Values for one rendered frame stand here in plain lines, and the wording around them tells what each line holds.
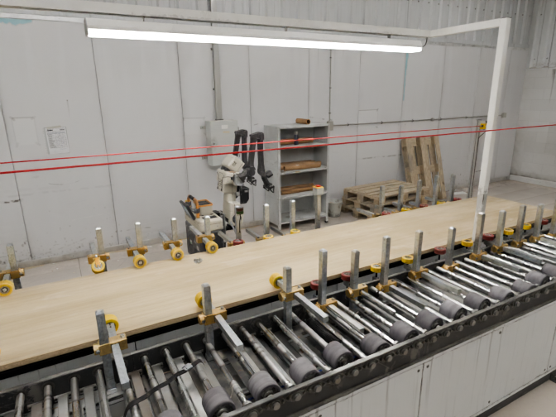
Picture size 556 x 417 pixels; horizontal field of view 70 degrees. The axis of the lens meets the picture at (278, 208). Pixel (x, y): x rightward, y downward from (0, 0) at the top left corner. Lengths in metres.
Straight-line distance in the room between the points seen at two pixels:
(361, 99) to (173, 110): 3.19
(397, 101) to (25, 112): 5.67
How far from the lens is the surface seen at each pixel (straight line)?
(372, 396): 2.13
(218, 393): 1.76
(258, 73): 6.03
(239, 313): 2.37
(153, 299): 2.39
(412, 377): 2.27
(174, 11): 2.54
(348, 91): 6.91
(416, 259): 2.76
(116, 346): 1.94
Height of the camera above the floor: 2.00
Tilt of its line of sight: 16 degrees down
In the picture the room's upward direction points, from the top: 1 degrees counter-clockwise
